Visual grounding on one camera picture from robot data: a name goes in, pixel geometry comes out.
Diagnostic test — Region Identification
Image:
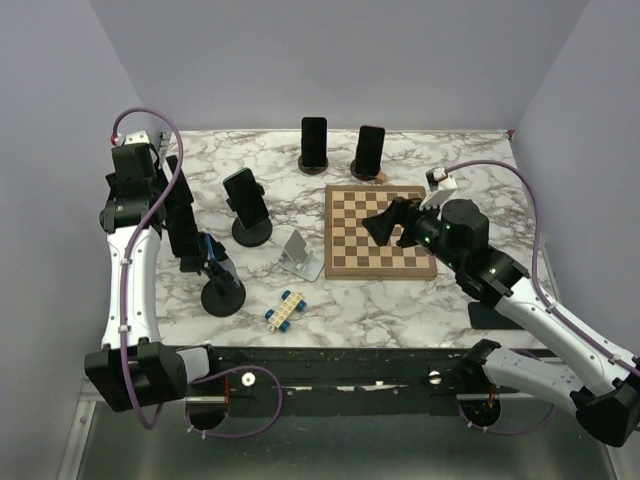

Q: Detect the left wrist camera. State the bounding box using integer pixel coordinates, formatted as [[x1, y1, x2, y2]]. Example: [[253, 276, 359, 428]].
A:
[[109, 130, 151, 148]]

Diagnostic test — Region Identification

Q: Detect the black round clamp stand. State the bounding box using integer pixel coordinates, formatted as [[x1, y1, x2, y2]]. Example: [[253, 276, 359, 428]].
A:
[[231, 210, 273, 247]]

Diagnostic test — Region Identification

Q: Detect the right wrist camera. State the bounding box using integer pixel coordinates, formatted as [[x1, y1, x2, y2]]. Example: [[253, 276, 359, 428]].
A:
[[419, 167, 457, 211]]

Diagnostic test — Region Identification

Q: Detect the round wooden stand right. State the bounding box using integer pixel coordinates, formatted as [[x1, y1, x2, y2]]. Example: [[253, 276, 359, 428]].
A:
[[350, 159, 379, 181]]

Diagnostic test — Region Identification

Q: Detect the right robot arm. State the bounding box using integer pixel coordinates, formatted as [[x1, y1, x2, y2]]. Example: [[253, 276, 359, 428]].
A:
[[362, 197, 639, 447]]

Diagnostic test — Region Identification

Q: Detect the black phone pink case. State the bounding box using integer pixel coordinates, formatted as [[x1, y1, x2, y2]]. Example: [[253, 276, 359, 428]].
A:
[[355, 125, 386, 173]]

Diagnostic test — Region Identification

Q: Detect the black front rail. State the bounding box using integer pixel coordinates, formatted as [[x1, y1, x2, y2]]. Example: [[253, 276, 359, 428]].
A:
[[164, 344, 561, 419]]

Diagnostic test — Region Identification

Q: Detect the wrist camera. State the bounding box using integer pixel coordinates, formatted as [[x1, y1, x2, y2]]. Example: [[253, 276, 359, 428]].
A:
[[109, 130, 151, 148], [419, 167, 457, 211]]

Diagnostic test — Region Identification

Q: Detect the black stand with blue phone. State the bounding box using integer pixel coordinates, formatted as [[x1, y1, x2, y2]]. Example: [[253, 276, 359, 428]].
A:
[[196, 232, 246, 317]]

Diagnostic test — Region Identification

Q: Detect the silver metal phone stand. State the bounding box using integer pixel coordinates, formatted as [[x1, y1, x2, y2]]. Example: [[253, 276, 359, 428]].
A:
[[278, 230, 324, 282]]

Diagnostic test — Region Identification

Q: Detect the wooden chessboard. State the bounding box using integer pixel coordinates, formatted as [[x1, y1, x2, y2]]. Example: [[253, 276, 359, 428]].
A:
[[324, 184, 437, 280]]

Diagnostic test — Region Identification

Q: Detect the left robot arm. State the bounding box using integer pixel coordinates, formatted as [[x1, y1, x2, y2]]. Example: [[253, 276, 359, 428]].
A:
[[84, 141, 222, 412]]

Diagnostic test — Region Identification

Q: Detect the round wooden stand left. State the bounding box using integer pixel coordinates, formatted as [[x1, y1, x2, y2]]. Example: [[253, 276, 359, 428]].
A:
[[297, 156, 329, 175]]

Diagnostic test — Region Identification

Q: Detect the black phone teal case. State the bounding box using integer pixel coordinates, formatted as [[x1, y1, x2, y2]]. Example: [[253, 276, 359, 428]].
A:
[[223, 168, 269, 229]]

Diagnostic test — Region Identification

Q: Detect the toy brick car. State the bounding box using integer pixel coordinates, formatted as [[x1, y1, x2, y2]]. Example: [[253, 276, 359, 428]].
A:
[[265, 290, 307, 332]]

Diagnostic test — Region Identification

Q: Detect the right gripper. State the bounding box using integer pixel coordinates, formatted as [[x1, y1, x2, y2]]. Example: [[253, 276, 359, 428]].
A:
[[362, 192, 464, 271]]

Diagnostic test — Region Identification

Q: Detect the round wooden stand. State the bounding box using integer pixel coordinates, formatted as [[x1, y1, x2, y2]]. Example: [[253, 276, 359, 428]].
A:
[[297, 156, 329, 175], [350, 159, 379, 181]]

